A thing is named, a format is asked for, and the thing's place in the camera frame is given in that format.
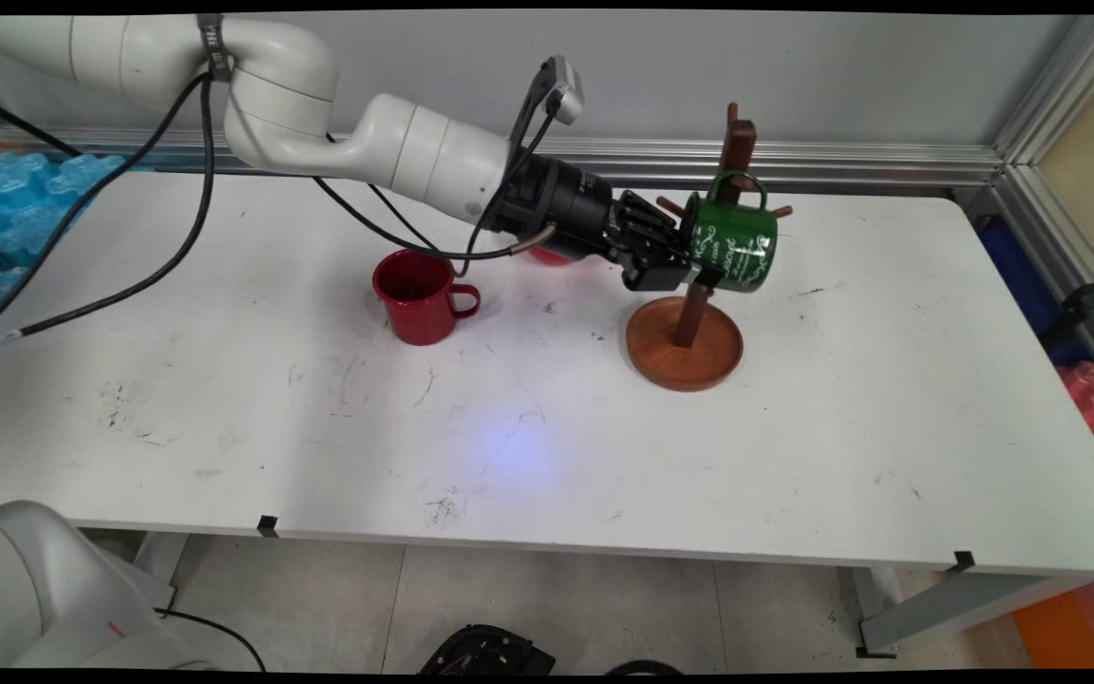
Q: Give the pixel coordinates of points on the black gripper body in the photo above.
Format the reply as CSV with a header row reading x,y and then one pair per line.
x,y
566,214

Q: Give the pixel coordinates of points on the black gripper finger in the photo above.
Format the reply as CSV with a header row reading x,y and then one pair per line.
x,y
656,220
666,277

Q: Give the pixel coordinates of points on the green enamel mug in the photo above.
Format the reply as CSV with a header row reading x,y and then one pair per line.
x,y
742,247

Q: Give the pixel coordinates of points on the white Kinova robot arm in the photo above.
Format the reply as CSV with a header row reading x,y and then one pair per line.
x,y
291,95

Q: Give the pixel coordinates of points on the red bowl white inside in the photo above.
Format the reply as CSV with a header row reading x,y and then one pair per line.
x,y
556,256

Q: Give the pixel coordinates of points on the brown wooden mug tree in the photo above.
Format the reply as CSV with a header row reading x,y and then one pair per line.
x,y
685,351

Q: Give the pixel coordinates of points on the red enamel mug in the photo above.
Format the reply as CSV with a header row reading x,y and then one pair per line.
x,y
419,299

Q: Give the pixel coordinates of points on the blue plastic bin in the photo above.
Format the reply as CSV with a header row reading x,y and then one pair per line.
x,y
1017,275

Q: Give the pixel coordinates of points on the black tape marker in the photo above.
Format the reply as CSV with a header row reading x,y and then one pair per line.
x,y
268,525
964,560

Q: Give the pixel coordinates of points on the black device on floor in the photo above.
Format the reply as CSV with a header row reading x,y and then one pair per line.
x,y
485,651

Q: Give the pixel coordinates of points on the grey table leg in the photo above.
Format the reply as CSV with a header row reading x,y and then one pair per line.
x,y
955,608
162,570

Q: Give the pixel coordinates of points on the red plastic bag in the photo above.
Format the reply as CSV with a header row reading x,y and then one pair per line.
x,y
1093,408

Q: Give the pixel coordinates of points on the orange floor mat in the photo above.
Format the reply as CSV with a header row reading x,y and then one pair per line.
x,y
1069,627

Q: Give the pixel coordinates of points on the thin black rod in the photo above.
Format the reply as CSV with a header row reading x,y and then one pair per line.
x,y
29,128

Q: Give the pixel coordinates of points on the white rounded machine housing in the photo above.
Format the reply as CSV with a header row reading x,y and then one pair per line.
x,y
34,598

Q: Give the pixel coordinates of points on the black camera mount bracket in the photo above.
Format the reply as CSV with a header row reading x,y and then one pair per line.
x,y
528,123

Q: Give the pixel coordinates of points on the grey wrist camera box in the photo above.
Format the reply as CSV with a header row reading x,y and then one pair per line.
x,y
566,90

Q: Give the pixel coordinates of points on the aluminium frame rail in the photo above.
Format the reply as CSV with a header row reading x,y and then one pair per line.
x,y
841,161

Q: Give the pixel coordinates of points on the aluminium frame post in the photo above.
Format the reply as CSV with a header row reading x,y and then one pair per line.
x,y
1060,104

